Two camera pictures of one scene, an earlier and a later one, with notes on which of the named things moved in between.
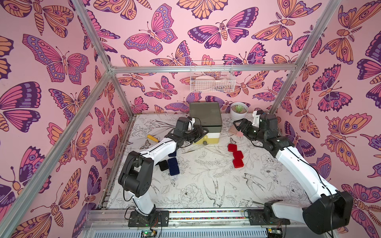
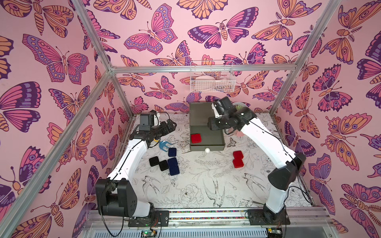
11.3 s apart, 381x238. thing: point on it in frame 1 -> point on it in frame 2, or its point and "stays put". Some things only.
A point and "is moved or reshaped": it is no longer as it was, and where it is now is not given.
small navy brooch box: x=173 y=154 stays put
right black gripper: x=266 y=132 -> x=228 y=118
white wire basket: x=212 y=76 stays put
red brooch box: x=232 y=148 is moved or reshaped
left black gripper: x=198 y=133 -> x=170 y=128
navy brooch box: x=173 y=168 stays put
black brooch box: x=163 y=165 stays put
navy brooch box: x=173 y=164 stays put
